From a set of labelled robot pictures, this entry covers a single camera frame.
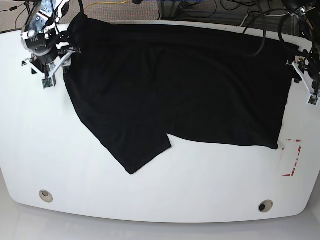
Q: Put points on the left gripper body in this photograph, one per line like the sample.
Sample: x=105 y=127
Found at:
x=309 y=76

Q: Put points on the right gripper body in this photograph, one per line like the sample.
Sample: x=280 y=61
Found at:
x=47 y=65

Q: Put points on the black t-shirt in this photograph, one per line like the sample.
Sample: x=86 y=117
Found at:
x=133 y=85

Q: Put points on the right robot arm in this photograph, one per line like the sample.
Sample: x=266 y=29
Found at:
x=41 y=34

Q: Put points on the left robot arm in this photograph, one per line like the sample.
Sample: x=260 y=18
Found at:
x=307 y=13

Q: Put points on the red tape rectangle marking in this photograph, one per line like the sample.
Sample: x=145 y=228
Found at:
x=290 y=156

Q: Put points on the black tripod stand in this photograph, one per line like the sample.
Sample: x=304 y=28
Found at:
x=25 y=15

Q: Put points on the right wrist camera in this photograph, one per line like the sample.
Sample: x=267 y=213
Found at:
x=49 y=82

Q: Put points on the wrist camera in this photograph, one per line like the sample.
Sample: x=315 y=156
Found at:
x=313 y=100
x=49 y=82

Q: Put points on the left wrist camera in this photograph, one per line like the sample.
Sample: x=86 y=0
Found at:
x=313 y=100

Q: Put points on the left table cable grommet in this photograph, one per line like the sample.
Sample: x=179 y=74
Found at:
x=45 y=196

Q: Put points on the table cable grommet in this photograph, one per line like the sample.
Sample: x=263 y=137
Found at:
x=265 y=206
x=45 y=196

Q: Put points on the right table cable grommet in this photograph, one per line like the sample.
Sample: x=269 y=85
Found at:
x=265 y=206

